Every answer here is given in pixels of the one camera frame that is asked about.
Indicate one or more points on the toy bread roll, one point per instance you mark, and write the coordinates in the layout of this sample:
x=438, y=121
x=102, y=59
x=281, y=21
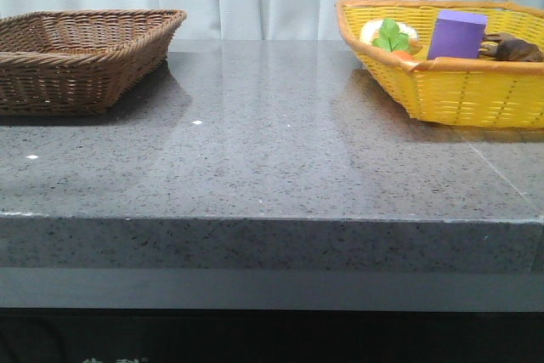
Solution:
x=370, y=31

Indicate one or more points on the brown wicker basket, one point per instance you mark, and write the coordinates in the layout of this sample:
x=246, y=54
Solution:
x=80, y=62

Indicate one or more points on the yellow woven basket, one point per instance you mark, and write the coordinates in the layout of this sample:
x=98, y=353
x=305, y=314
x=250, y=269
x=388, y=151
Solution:
x=461, y=92

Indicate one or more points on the orange toy carrot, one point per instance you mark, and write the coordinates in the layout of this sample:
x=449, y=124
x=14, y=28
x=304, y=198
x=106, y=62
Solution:
x=394, y=36

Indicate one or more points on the purple foam cube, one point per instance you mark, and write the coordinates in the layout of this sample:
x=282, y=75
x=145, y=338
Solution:
x=457, y=34

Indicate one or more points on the brown toy animal figure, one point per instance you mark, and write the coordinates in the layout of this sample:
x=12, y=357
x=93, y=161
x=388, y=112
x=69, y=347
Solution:
x=503, y=46

